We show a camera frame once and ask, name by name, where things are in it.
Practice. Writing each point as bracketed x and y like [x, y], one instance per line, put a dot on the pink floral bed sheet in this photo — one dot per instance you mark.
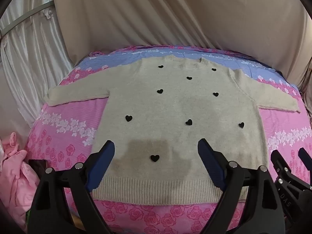
[63, 126]

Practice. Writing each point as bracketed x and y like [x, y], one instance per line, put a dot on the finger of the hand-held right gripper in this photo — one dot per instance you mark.
[280, 162]
[306, 157]

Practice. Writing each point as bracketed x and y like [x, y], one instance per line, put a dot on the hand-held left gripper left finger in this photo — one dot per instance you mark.
[105, 162]

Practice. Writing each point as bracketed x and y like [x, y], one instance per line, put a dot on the beige curtain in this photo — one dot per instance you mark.
[170, 12]

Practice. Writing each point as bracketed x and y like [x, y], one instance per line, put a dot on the white satin curtain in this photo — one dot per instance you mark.
[31, 61]

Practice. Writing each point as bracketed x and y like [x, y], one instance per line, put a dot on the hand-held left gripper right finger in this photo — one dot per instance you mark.
[211, 164]

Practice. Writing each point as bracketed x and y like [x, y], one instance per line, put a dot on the pink cloth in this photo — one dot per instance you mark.
[14, 175]

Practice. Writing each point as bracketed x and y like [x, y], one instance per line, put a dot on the grey curtain rod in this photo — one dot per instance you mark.
[19, 20]

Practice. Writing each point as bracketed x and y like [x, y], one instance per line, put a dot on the beige sweater with black hearts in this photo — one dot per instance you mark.
[175, 112]

